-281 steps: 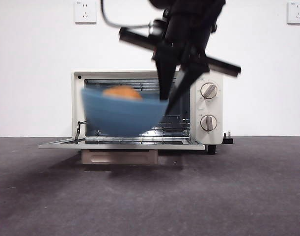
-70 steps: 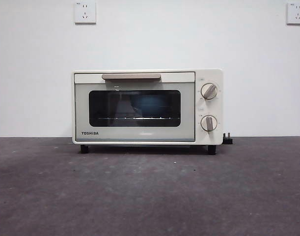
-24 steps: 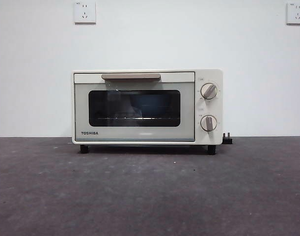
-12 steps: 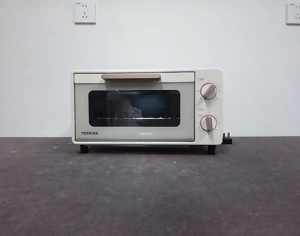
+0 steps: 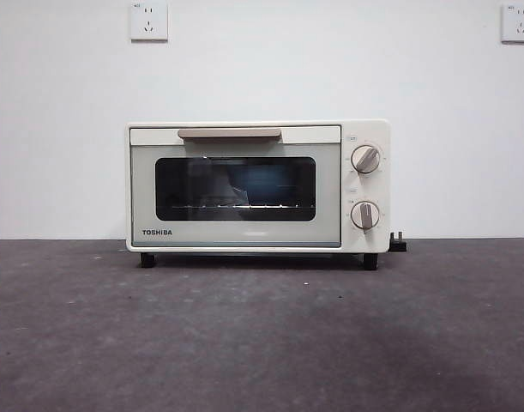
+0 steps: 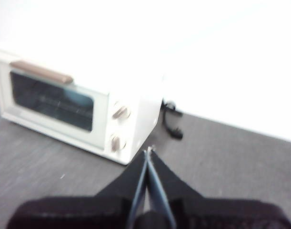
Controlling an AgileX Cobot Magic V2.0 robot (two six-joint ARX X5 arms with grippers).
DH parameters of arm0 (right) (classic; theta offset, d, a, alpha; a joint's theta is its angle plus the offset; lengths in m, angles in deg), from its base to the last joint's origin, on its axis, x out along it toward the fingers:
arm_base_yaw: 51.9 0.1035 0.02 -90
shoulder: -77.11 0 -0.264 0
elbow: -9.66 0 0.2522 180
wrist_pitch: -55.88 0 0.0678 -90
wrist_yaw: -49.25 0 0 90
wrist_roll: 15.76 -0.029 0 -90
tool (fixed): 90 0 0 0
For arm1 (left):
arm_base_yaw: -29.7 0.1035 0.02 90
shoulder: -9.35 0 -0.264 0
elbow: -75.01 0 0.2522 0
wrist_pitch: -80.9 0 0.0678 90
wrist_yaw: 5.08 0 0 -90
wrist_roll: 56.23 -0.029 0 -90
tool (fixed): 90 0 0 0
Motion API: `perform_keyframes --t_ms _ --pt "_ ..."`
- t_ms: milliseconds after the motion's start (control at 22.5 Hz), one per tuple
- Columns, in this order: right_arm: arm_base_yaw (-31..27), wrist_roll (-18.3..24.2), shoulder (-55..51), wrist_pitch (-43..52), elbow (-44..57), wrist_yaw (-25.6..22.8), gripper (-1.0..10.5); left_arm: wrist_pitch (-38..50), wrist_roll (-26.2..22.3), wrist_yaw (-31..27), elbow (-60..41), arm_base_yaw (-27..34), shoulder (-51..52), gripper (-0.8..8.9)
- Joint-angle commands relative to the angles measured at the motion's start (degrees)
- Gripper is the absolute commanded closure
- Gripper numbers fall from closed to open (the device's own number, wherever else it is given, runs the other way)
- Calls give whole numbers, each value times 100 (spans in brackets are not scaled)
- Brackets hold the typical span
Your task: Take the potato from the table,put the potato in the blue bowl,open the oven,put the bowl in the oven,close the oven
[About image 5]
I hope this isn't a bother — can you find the blue ribbed bowl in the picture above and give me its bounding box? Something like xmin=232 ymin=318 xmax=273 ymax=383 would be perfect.
xmin=225 ymin=165 xmax=291 ymax=208

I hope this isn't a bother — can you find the oven door with beige handle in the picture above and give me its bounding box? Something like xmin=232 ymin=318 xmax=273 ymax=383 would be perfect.
xmin=129 ymin=124 xmax=342 ymax=249

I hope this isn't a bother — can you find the beige oven timer knob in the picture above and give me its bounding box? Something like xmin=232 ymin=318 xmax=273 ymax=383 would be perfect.
xmin=350 ymin=200 xmax=381 ymax=233

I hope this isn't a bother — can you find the beige oven temperature knob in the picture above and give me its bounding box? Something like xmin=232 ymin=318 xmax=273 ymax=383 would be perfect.
xmin=350 ymin=144 xmax=382 ymax=175

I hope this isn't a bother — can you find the cream Toshiba toaster oven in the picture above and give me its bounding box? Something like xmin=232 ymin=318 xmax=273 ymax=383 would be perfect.
xmin=126 ymin=118 xmax=391 ymax=270

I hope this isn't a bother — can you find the black power plug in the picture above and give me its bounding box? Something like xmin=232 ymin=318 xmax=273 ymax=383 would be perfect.
xmin=388 ymin=230 xmax=409 ymax=252

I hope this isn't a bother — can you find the oven wire rack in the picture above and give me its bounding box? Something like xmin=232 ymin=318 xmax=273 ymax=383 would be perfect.
xmin=170 ymin=203 xmax=300 ymax=212

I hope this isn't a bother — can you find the white wall socket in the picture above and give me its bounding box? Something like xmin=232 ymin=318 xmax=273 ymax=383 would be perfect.
xmin=500 ymin=3 xmax=524 ymax=44
xmin=129 ymin=1 xmax=169 ymax=43

